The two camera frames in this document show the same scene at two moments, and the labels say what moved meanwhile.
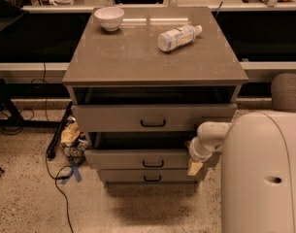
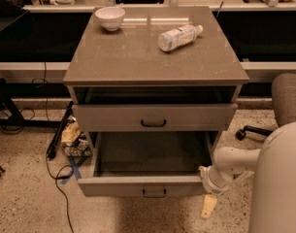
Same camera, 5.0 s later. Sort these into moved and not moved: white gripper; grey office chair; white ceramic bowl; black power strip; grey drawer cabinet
Moved: white gripper
Not moved: white ceramic bowl; grey drawer cabinet; grey office chair; black power strip
